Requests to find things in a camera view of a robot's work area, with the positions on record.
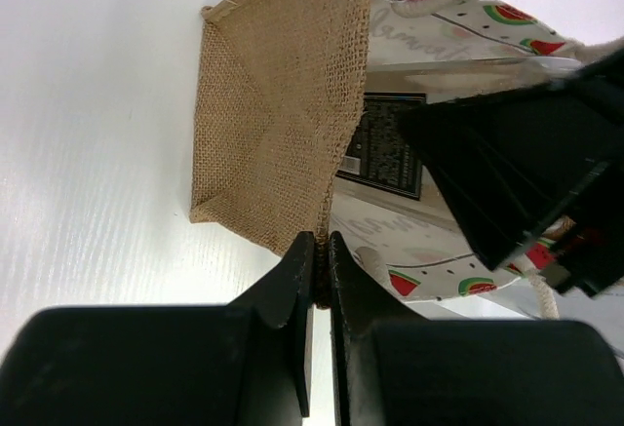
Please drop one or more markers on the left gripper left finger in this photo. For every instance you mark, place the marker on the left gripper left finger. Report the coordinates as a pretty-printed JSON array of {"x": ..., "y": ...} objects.
[{"x": 247, "y": 362}]

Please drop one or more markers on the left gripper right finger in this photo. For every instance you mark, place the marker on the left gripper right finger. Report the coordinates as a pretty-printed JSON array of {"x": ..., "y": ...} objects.
[{"x": 395, "y": 367}]

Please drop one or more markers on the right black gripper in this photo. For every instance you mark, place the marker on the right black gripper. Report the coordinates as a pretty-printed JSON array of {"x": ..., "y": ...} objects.
[{"x": 510, "y": 164}]

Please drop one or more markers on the clear bottle grey cap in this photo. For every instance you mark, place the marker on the clear bottle grey cap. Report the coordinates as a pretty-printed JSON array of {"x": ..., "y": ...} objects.
[{"x": 377, "y": 155}]

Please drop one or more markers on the burlap watermelon print bag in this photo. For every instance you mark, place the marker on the burlap watermelon print bag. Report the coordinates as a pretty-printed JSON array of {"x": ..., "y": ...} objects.
[{"x": 281, "y": 91}]

